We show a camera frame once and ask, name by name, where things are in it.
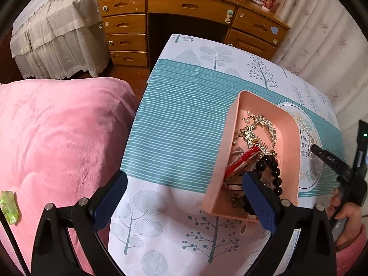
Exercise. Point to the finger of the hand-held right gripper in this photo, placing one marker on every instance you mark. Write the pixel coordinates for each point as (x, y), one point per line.
(327, 158)

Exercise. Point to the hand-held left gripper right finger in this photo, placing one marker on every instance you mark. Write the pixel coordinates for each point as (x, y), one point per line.
(260, 204)

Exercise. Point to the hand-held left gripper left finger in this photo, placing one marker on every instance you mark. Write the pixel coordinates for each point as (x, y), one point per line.
(112, 201)

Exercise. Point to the white pearl strand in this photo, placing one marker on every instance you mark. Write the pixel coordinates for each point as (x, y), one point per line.
(302, 123)

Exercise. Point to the pink plastic box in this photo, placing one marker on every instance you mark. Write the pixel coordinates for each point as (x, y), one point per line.
(227, 155)

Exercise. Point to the gold pearl hair comb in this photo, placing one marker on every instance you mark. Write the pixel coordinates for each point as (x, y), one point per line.
(258, 126)

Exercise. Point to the person's right forearm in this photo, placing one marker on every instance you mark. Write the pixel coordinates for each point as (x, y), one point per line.
(350, 260)

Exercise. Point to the person's right hand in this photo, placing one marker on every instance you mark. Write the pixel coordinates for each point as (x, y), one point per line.
(352, 221)

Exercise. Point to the pink blanket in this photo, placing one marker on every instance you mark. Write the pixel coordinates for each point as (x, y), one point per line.
(57, 149)

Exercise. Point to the green plastic wrapper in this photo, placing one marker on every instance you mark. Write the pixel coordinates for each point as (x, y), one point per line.
(8, 207)

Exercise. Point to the tree print tablecloth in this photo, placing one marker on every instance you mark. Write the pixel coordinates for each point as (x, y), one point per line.
(178, 120)

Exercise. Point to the white leaf print curtain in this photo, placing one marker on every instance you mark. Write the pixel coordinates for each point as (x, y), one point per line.
(330, 34)

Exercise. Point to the red patterned paper cup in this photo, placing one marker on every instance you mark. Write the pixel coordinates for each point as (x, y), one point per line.
(270, 0)

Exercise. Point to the white drawer lock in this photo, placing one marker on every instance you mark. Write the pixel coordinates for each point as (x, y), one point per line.
(228, 16)

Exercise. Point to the white lace cloth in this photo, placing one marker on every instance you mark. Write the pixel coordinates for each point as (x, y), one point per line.
(57, 28)

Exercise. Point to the wooden desk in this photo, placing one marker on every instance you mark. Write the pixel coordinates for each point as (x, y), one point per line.
(184, 5)

